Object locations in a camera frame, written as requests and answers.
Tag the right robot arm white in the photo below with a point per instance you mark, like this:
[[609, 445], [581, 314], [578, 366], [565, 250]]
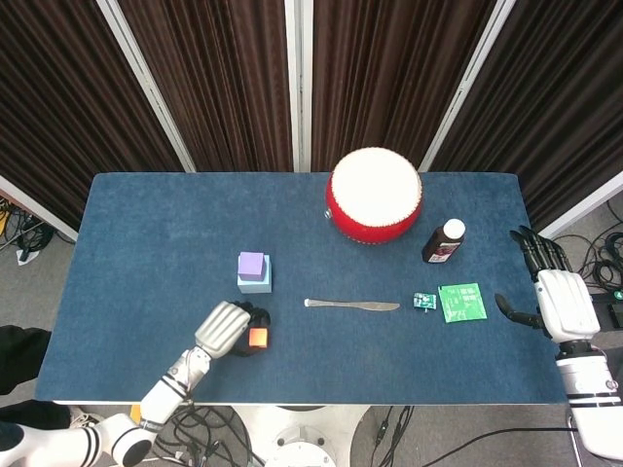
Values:
[[594, 399]]

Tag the small orange yellow cube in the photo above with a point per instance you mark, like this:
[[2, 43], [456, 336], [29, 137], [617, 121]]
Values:
[[258, 338]]

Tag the medium purple cube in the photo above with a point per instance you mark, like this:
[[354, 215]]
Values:
[[250, 265]]

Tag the metal table knife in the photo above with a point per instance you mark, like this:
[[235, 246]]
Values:
[[350, 305]]

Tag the black power strip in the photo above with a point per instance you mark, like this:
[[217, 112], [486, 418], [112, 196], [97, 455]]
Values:
[[608, 298]]

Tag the red drum white skin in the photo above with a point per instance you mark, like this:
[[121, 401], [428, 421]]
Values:
[[375, 194]]

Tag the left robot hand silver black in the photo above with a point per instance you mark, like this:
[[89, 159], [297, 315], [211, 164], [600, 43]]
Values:
[[221, 326]]

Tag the person's black clothing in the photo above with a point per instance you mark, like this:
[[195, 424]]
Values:
[[19, 360]]

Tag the dark juice bottle white cap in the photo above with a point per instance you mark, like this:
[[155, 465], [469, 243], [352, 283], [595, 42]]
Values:
[[442, 245]]

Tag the large light blue cube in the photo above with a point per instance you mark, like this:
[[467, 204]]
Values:
[[263, 286]]

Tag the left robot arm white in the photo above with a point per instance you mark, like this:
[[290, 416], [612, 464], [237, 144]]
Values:
[[160, 404]]

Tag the yellow floor tape strip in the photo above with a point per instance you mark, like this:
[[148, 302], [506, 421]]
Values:
[[134, 413]]

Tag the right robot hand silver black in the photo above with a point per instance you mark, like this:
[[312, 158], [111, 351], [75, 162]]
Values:
[[567, 306]]

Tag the brown curtain partition panel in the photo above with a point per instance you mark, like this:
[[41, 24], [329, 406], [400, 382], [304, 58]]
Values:
[[63, 112], [214, 82], [550, 107], [384, 73]]

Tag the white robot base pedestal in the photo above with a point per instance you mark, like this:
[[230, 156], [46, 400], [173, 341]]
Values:
[[302, 438]]

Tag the white black sneaker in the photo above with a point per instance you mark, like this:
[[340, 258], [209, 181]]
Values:
[[85, 417]]

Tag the small green module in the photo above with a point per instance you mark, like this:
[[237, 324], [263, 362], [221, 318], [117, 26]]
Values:
[[423, 301]]

